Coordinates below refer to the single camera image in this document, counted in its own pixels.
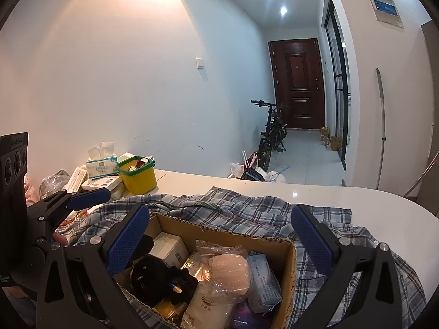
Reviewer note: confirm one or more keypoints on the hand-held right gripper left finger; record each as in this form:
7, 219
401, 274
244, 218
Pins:
128, 240

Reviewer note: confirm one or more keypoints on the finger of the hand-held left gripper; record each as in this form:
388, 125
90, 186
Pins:
41, 228
89, 195

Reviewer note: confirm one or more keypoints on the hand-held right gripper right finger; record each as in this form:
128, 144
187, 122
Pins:
312, 243

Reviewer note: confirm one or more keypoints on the beige printed box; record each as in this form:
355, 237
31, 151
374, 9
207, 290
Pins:
169, 246

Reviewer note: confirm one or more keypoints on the printed cardboard box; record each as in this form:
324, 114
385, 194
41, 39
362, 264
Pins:
267, 233

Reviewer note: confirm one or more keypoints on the gold box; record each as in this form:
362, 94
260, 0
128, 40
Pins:
190, 264

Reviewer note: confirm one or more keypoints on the peach sponge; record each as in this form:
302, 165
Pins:
228, 274

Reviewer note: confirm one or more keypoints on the dark purple box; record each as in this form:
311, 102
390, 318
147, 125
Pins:
247, 317

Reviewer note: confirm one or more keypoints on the white cotton pad pack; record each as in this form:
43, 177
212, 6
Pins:
209, 308

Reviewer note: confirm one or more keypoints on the person's left hand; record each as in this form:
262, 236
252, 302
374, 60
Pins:
60, 239

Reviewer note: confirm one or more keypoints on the flat white mask box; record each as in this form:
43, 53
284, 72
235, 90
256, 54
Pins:
103, 182

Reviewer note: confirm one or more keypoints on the long white box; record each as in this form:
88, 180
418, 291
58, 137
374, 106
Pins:
77, 178

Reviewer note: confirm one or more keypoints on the white green tissue pack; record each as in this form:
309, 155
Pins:
101, 166

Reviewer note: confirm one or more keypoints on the clear plastic bag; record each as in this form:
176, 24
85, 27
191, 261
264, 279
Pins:
53, 183

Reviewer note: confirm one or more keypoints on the yellow tub with green rim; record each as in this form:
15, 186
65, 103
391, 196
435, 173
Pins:
139, 180

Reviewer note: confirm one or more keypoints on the red item in tub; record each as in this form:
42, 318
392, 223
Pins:
141, 162

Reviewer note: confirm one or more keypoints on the blue plaid cloth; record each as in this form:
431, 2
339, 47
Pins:
257, 209

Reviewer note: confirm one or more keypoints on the white plastic bag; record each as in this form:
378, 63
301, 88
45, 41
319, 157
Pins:
236, 170
276, 177

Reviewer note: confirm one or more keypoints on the pink and white bag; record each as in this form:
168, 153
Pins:
252, 160

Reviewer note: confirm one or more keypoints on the black bicycle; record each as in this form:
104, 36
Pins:
271, 133

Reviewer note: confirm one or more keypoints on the red and white stick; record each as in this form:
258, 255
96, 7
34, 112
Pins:
422, 174

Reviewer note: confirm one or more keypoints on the mop with grey pole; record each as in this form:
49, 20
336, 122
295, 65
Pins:
381, 126

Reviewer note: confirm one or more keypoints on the black framed glass door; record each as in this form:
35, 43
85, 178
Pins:
338, 92

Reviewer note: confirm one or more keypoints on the dark red entrance door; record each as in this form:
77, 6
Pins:
296, 82

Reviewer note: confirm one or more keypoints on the grey refrigerator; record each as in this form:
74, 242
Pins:
432, 75

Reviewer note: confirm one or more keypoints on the round ceiling lamp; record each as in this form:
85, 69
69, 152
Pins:
283, 11

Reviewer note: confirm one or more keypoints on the white light switch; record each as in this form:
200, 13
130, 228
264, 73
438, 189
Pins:
200, 62

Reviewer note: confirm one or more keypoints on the wall electric panel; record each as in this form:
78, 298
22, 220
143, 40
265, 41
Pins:
382, 1

